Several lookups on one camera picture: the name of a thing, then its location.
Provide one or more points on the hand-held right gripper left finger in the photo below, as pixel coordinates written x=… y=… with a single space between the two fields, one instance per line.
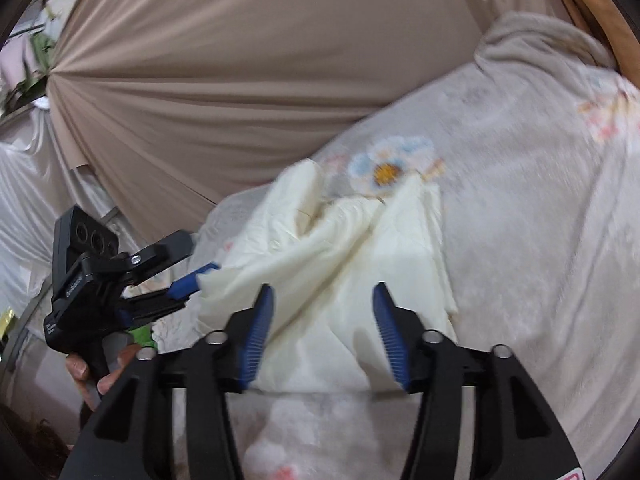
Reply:
x=257 y=330

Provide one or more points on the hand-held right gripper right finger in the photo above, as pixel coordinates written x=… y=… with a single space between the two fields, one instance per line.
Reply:
x=390 y=335

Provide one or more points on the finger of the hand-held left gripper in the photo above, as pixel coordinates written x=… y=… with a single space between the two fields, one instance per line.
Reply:
x=165 y=255
x=182 y=287

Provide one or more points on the cream quilted jacket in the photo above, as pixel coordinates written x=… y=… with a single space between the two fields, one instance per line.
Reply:
x=330 y=270

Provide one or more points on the person's left hand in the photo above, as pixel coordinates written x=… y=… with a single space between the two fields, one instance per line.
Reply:
x=82 y=372

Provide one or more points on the green cloth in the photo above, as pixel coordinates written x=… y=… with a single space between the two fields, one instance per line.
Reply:
x=141 y=337

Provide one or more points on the white satin curtain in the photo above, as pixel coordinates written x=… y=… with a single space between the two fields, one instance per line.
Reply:
x=30 y=200

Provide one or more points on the grey floral fleece blanket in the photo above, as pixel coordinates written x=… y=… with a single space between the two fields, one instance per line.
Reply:
x=525 y=210

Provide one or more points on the beige draped curtain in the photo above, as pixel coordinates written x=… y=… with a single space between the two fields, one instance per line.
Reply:
x=225 y=60

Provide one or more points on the orange hanging cloth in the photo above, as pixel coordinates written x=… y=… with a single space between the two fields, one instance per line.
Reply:
x=590 y=5

